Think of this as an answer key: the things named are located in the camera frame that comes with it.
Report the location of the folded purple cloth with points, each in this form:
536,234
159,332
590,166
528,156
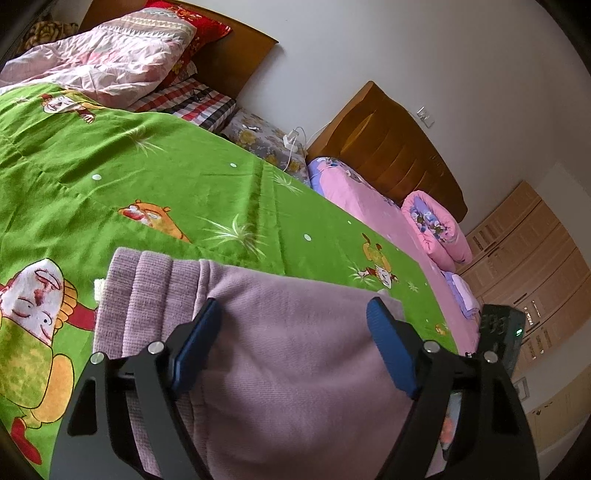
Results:
461,295

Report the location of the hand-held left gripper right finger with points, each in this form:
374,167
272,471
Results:
390,348

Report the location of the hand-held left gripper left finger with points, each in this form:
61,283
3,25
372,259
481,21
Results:
198,341

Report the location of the brown yellow floral blanket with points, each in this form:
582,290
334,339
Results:
46,33

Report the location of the plaid checked pillow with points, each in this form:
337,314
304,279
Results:
194,104

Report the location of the mauve knitted sweater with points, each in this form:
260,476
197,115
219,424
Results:
286,369

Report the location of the rolled pink floral quilt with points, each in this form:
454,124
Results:
434,226

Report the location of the pink bedsheet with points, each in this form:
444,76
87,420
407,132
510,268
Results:
369,203

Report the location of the light wooden wardrobe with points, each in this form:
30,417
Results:
531,249

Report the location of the floral grey pillow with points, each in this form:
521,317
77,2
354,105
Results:
258,138

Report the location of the green cartoon printed bedsheet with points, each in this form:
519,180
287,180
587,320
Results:
138,184

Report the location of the red patterned pillow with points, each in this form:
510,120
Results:
203,23

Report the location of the dark ribbed wooden headboard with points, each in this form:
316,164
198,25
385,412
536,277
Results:
392,138

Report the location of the wall socket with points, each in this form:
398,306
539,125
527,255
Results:
425,117

